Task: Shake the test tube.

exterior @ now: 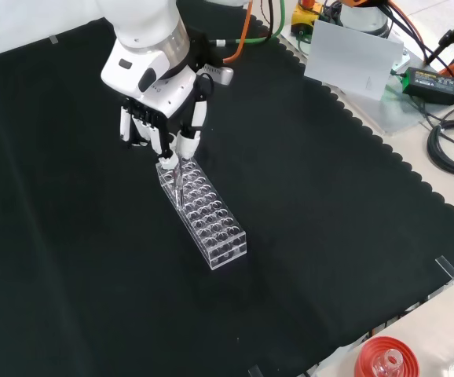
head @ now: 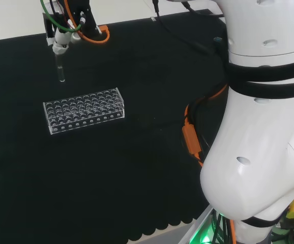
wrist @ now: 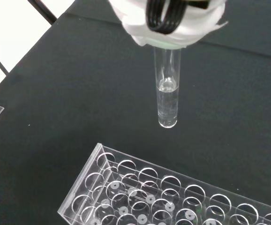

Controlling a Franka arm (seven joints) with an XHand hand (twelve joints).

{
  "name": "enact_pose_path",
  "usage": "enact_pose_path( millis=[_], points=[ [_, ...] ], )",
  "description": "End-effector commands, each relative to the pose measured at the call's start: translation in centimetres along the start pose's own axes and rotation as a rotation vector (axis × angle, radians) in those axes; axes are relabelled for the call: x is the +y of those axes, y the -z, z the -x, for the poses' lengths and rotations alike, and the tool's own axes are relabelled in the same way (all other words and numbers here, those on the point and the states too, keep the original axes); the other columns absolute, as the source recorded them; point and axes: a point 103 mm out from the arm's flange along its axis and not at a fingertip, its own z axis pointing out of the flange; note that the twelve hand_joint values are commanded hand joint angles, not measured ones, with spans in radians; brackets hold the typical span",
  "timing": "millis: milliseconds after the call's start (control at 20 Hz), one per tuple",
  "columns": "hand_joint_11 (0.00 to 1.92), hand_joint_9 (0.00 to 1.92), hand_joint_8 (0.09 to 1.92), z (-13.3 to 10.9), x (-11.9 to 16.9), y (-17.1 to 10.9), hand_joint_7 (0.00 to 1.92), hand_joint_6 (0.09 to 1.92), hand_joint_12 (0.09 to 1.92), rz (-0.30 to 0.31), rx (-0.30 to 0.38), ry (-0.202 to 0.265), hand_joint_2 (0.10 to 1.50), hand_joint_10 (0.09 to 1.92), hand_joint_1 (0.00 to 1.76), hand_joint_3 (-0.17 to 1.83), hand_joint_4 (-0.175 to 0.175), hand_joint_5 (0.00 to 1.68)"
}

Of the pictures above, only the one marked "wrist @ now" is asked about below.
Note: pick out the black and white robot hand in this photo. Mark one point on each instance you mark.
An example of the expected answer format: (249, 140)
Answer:
(191, 21)

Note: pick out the clear plastic test tube rack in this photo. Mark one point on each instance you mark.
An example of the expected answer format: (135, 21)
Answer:
(149, 194)

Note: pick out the black bench cloth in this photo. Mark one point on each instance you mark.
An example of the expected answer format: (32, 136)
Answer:
(79, 93)

